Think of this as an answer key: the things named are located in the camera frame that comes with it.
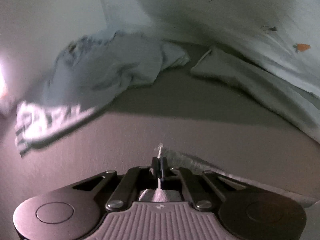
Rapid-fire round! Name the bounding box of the light blue printed shirt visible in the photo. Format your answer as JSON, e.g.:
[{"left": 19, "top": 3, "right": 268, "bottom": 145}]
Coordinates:
[{"left": 15, "top": 30, "right": 189, "bottom": 154}]

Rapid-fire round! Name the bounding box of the white carrot print storage bag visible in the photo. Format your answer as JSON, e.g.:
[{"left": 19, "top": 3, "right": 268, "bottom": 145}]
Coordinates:
[{"left": 101, "top": 0, "right": 319, "bottom": 96}]

